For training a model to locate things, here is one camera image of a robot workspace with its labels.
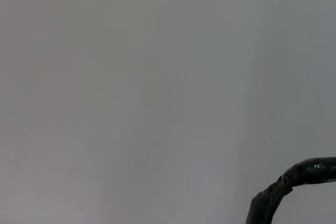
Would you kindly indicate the black round teapot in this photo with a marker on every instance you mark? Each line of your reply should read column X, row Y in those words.
column 273, row 192

